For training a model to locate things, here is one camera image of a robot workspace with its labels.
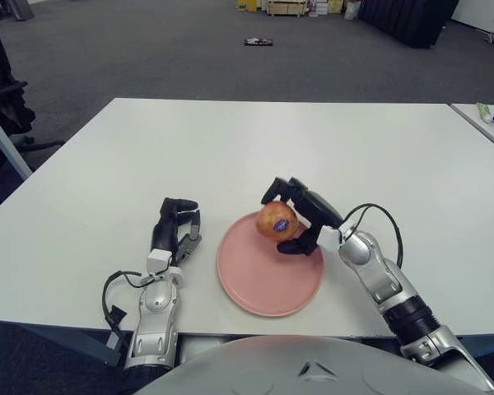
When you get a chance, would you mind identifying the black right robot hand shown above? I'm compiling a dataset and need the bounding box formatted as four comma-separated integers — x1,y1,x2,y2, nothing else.
259,176,343,257

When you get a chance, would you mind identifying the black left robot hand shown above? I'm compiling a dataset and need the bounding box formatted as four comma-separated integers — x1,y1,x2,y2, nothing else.
150,197,203,267

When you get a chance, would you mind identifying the red yellow apple with sticker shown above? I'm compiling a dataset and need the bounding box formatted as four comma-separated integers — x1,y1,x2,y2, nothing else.
255,200,298,242

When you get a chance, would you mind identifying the pink round plate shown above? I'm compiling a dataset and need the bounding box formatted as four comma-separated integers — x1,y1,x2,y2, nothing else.
216,211,325,318

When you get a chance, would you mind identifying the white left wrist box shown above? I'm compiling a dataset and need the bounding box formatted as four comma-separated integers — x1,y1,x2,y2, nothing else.
147,249,172,275

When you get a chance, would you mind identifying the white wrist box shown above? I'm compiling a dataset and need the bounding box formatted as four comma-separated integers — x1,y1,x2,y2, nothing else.
317,224,343,251
147,249,172,275

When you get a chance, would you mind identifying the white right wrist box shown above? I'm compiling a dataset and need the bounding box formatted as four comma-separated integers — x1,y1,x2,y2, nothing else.
317,224,343,251

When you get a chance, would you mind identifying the grey robot torso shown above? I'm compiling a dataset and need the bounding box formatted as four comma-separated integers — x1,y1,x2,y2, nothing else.
135,335,494,395

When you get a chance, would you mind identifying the light grey table leg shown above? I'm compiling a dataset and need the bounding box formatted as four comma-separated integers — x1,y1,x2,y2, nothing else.
0,100,34,182

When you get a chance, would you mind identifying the wooden crate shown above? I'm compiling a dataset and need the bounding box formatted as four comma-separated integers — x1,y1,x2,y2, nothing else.
266,0,312,17

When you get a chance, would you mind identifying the black office chair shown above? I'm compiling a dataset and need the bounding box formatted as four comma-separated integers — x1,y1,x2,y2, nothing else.
0,14,65,198

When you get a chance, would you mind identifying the black curtain partition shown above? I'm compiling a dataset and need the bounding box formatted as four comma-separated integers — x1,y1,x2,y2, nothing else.
357,0,460,49

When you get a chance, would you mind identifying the grey bin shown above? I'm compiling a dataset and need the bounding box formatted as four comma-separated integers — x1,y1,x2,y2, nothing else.
7,0,36,20

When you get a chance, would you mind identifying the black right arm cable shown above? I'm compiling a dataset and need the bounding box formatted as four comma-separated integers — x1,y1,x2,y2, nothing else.
341,202,404,268

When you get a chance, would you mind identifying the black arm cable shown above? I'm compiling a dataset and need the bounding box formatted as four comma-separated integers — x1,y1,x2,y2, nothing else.
101,269,165,355
341,202,404,268

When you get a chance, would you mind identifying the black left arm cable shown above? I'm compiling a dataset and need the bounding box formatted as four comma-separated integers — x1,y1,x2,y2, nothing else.
101,269,165,355

